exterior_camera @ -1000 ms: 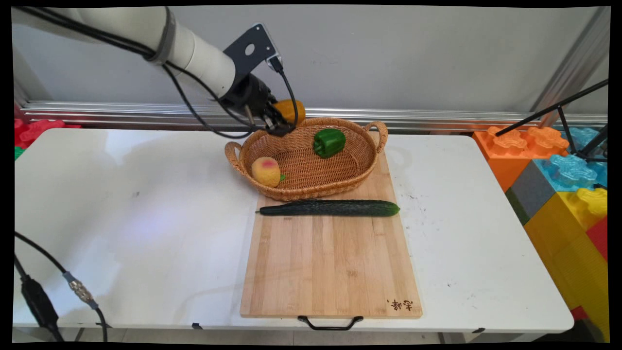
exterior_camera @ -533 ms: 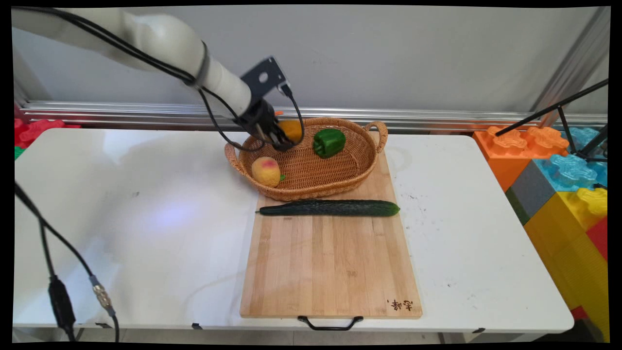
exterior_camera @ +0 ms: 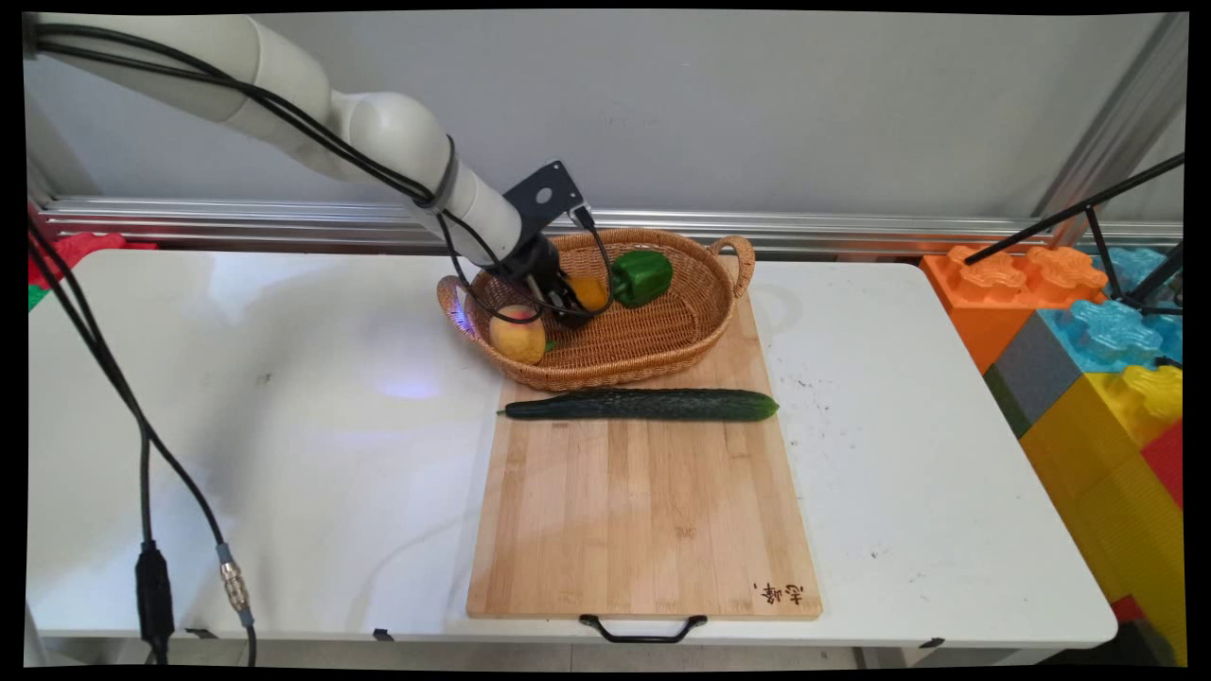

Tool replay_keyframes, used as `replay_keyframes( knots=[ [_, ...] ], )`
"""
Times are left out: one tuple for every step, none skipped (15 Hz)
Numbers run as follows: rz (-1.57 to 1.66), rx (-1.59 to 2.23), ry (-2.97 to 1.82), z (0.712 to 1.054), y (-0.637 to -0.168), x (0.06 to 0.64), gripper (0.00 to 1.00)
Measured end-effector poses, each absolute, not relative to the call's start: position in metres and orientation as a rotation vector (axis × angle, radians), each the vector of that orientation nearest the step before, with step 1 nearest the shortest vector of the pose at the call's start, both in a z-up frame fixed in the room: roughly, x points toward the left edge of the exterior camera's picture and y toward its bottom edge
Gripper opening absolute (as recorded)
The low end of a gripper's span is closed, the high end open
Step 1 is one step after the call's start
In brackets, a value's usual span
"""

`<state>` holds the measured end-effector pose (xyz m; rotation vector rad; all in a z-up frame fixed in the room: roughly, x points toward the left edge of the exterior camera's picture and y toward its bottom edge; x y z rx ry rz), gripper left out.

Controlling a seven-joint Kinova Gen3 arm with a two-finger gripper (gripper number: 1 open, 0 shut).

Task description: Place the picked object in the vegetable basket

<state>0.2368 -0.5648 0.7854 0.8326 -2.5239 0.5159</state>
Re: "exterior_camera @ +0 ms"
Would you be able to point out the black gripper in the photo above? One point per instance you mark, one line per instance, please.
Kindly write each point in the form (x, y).
(535, 265)

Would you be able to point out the orange fruit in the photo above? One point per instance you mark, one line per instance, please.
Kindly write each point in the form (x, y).
(591, 293)

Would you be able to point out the aluminium frame rail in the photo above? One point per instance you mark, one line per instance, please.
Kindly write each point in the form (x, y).
(757, 229)

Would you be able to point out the green foam mat piece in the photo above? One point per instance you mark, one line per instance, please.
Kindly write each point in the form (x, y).
(36, 297)

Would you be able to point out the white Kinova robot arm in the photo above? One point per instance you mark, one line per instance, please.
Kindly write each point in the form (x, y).
(284, 90)

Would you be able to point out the dark green cucumber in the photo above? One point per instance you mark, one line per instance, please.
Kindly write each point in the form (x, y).
(653, 405)

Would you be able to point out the woven wicker basket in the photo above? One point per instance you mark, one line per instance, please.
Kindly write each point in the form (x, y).
(653, 331)

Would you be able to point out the yellow mango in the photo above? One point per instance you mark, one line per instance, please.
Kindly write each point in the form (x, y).
(517, 334)

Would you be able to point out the green bell pepper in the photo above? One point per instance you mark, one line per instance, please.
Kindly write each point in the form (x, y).
(641, 276)

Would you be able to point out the aluminium frame post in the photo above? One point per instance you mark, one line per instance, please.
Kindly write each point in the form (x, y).
(1116, 123)

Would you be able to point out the grey foam building block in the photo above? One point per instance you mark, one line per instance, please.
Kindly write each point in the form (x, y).
(1031, 374)

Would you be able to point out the red foam mat piece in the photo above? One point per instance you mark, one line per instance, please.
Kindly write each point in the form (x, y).
(80, 251)

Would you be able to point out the blue foam building block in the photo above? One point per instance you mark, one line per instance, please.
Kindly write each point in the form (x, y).
(1107, 331)

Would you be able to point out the red foam building block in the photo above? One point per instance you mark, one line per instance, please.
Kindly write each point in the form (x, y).
(1166, 463)

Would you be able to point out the orange foam building block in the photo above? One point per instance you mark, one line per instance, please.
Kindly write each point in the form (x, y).
(984, 293)

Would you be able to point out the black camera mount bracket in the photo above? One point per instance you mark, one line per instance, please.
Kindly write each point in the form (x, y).
(543, 197)

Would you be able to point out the bamboo cutting board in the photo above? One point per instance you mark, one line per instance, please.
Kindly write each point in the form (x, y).
(643, 511)

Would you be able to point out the black tripod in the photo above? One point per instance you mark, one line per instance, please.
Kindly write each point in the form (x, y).
(1107, 218)

